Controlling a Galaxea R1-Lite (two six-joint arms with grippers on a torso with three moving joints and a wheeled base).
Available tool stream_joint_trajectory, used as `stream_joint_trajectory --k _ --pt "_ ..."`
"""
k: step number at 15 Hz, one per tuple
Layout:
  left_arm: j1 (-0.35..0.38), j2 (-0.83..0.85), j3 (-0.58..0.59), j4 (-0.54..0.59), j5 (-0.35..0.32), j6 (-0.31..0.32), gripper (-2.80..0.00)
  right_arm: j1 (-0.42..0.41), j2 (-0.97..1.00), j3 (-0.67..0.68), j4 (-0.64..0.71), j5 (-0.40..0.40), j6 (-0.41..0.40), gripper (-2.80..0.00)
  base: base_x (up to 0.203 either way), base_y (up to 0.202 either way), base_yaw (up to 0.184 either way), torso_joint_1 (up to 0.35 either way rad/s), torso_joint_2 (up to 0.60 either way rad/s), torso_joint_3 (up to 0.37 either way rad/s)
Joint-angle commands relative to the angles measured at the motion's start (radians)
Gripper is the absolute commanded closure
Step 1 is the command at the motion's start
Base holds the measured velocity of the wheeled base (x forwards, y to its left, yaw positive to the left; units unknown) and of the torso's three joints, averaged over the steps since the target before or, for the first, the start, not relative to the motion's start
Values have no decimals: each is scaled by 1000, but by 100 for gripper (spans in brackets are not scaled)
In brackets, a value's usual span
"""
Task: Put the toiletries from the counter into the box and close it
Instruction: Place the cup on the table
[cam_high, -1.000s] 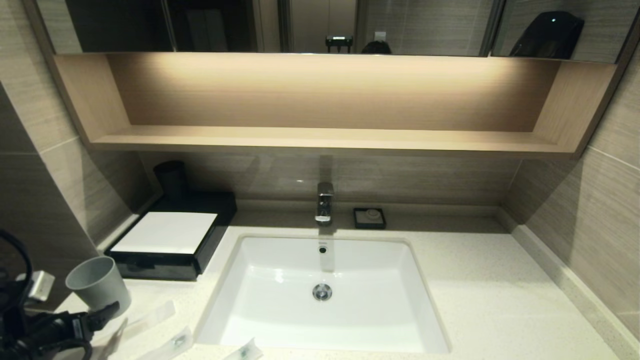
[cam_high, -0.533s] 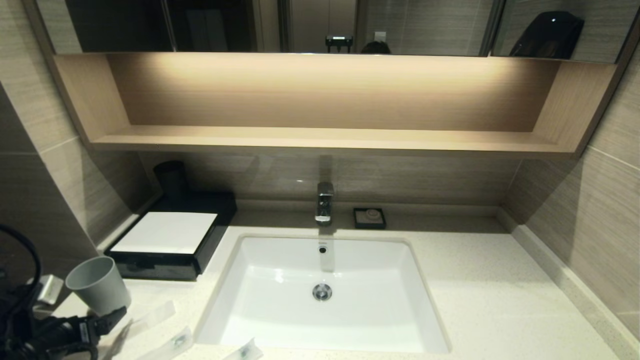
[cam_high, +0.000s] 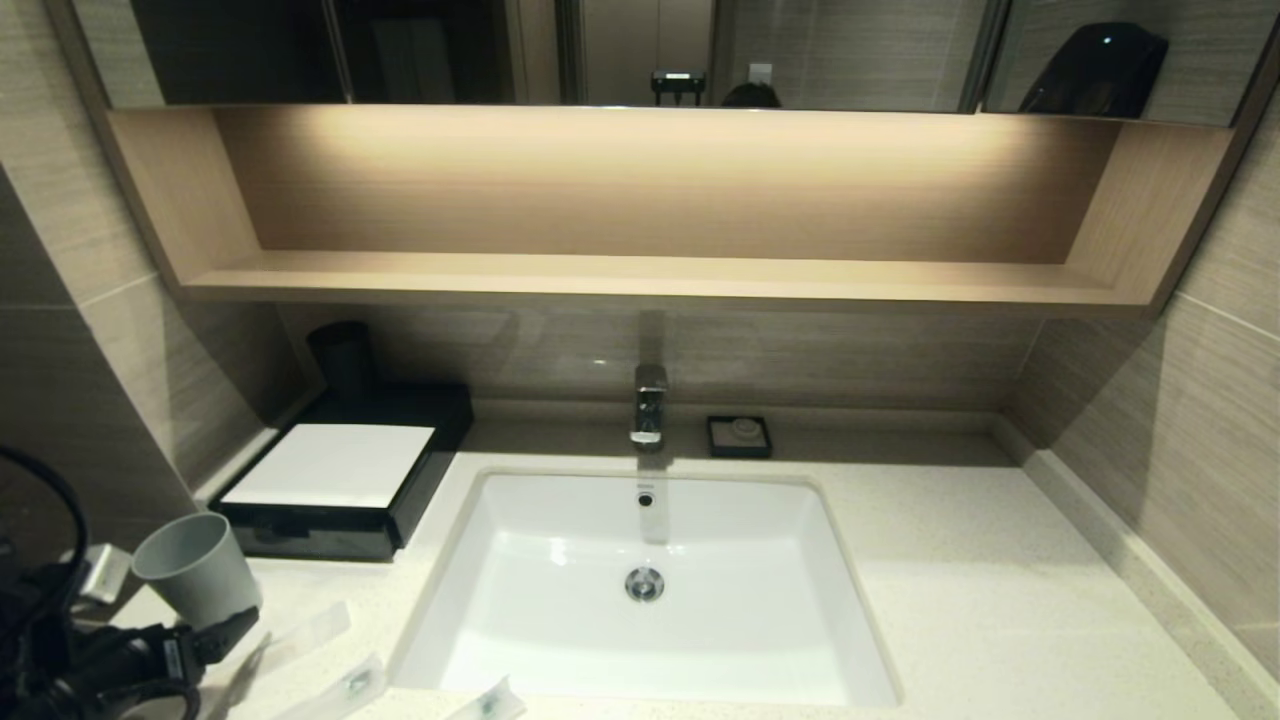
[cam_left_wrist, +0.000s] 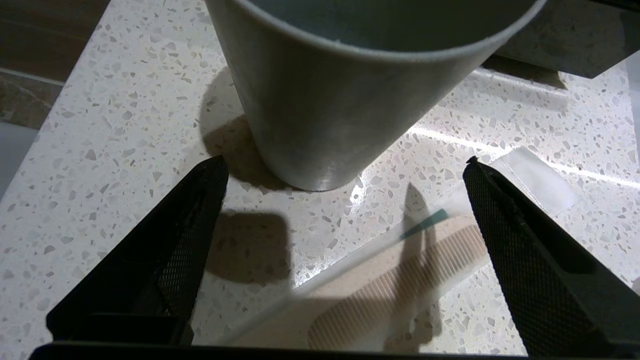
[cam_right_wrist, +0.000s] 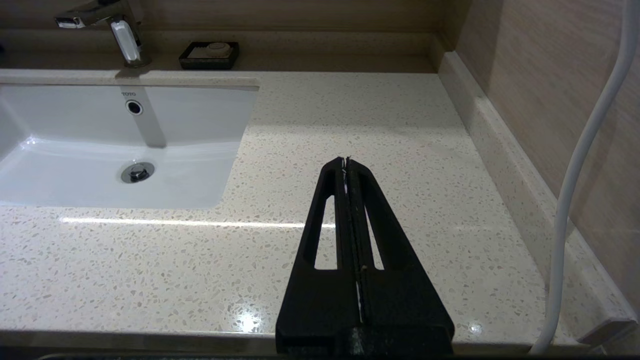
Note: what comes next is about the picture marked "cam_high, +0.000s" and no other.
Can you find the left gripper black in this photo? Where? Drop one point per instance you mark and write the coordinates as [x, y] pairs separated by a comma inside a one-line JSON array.
[[130, 660]]

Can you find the grey plastic cup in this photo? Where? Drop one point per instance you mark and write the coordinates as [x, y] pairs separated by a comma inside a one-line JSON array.
[[195, 570]]

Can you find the black amenity box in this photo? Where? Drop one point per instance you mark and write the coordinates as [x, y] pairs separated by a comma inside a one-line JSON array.
[[420, 490]]

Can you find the long clear toothbrush packet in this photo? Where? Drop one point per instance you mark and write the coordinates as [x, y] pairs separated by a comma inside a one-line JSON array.
[[300, 630]]

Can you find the small clear toiletry packet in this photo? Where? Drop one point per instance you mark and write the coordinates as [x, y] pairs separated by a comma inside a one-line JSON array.
[[345, 690], [490, 702]]

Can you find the black cylindrical cup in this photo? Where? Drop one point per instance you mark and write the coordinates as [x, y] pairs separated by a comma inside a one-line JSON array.
[[345, 360]]

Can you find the chrome sink drain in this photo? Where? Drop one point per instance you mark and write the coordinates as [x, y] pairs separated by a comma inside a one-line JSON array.
[[645, 584]]

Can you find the white sink basin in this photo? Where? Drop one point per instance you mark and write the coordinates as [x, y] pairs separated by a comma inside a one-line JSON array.
[[650, 645]]

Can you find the chrome faucet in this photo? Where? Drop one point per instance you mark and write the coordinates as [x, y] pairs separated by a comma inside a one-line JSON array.
[[649, 405]]

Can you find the black soap dish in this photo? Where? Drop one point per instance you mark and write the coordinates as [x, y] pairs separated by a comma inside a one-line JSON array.
[[715, 442]]

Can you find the round beige soap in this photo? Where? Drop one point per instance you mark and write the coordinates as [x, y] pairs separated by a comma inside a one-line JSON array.
[[745, 430]]

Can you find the mirror cabinet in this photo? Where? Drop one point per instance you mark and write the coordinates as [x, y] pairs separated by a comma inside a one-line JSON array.
[[250, 50]]

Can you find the glossy black dome object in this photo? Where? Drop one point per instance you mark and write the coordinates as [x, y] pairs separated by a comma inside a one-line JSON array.
[[1095, 72]]

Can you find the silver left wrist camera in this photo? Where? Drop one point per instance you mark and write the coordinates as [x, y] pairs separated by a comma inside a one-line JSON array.
[[108, 575]]

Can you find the light wooden wall shelf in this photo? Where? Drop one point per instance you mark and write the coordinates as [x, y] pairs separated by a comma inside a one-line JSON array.
[[650, 280]]

